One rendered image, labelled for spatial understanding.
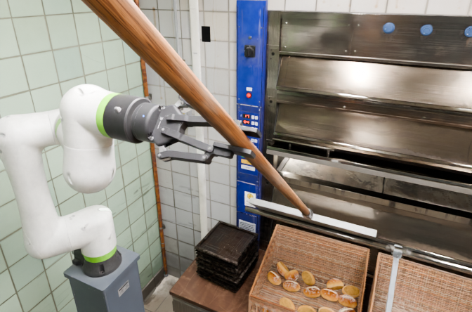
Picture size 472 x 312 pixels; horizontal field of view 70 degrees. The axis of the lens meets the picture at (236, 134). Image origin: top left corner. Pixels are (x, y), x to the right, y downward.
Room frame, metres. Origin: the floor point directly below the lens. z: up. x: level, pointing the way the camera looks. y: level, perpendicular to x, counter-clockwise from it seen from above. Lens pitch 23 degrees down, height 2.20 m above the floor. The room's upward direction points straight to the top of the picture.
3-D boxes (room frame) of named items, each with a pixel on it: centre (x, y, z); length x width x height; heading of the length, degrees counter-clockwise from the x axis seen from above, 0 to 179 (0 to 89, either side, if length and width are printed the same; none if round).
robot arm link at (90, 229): (1.03, 0.54, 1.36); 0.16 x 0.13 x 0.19; 119
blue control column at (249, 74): (2.68, -0.48, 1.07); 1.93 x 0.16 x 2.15; 155
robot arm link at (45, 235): (0.96, 0.66, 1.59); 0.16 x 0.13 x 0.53; 119
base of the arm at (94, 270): (1.06, 0.58, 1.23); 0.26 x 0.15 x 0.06; 65
